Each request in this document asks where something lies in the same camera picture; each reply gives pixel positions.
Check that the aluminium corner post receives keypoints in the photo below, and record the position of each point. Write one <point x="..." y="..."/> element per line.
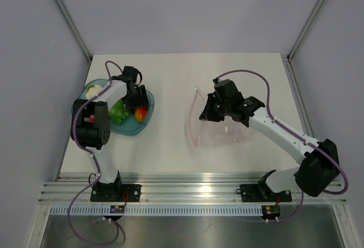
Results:
<point x="308" y="24"/>
<point x="64" y="12"/>

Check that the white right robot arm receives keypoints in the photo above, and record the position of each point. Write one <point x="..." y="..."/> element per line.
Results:
<point x="317" y="161"/>

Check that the white cauliflower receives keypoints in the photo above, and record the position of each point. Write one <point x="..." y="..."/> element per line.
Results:
<point x="92" y="90"/>

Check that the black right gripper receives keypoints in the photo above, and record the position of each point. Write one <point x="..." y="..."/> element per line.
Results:
<point x="208" y="114"/>

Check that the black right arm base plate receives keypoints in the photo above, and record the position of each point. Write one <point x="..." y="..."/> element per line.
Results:
<point x="253" y="192"/>

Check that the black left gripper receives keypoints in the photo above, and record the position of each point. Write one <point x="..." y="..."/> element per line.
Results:
<point x="129" y="106"/>

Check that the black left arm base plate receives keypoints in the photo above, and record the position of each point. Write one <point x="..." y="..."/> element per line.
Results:
<point x="113" y="193"/>

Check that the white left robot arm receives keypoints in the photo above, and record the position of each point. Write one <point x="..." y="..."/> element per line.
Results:
<point x="92" y="137"/>

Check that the white slotted cable duct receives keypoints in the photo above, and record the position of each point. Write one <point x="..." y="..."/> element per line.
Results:
<point x="157" y="210"/>

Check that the teal plastic container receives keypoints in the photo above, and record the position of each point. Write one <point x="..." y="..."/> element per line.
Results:
<point x="129" y="126"/>

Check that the left aluminium corner post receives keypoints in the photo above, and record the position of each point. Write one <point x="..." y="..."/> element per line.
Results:
<point x="64" y="12"/>

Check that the aluminium frame rail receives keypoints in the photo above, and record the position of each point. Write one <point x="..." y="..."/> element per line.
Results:
<point x="160" y="189"/>

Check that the red orange mango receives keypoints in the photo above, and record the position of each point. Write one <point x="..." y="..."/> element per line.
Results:
<point x="140" y="114"/>

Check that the right aluminium corner post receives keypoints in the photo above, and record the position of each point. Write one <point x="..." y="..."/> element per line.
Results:
<point x="308" y="24"/>

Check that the green lettuce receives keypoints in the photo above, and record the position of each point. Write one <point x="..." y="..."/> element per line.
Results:
<point x="118" y="113"/>

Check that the clear pink zip top bag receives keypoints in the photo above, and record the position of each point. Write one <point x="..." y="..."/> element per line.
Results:
<point x="214" y="134"/>

